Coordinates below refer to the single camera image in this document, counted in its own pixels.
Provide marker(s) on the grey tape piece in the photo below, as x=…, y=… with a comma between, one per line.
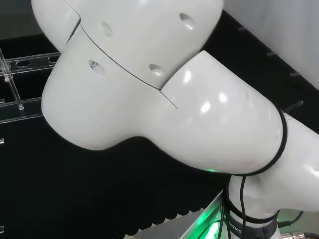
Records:
x=242, y=28
x=294, y=74
x=271, y=53

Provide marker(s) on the clear funnel stand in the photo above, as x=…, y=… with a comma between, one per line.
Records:
x=25, y=112

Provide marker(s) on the pale board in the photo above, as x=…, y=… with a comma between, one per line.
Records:
x=174, y=229

